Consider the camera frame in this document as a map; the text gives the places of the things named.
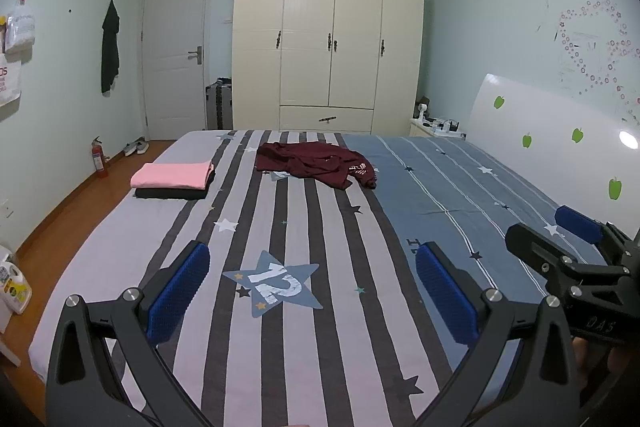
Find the dark ribbed suitcase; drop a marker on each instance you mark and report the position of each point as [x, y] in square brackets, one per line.
[220, 104]

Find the flower wall decal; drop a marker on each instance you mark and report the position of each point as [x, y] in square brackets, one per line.
[600, 47]

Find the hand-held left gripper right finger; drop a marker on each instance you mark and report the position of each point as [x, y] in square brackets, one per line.
[445, 297]

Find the bed with striped star sheet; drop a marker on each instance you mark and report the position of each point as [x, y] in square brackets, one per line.
[310, 227]

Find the white room door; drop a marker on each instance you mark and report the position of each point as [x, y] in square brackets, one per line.
[175, 57]

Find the white bed headboard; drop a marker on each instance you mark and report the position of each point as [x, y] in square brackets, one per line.
[545, 117]

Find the white detergent bottle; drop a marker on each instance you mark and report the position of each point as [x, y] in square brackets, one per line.
[16, 287]

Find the folded pink garment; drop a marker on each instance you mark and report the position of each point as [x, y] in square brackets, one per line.
[172, 174]

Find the hanging black garment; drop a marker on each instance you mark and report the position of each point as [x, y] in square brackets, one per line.
[110, 47]

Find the maroon garment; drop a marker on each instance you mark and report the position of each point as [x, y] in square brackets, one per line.
[310, 159]

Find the white nightstand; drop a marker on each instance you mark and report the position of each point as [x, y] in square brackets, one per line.
[430, 129]

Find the white printed wall bag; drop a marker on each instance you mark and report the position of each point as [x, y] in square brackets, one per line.
[9, 82]

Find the red fire extinguisher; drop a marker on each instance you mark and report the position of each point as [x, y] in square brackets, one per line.
[100, 157]

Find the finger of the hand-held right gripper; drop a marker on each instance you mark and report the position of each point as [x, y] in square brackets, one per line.
[535, 247]
[580, 223]

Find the hanging white plastic bag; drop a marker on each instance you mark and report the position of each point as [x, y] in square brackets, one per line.
[21, 27]

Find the wall socket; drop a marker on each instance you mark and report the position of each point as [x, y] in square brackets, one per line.
[8, 210]

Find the cream four-door wardrobe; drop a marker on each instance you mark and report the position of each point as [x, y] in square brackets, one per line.
[325, 32]

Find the white shoe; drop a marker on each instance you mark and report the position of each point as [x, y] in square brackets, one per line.
[130, 150]
[142, 144]

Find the green apple sticker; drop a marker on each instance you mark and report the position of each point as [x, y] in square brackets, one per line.
[498, 102]
[526, 140]
[577, 135]
[615, 188]

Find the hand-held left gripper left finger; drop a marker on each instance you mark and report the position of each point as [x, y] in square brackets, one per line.
[180, 292]

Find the folded black garment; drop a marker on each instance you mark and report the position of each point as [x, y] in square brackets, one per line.
[170, 194]

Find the small white desk fan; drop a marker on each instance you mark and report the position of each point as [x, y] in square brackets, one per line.
[423, 111]

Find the person's right hand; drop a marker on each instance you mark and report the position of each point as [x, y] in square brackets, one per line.
[580, 354]

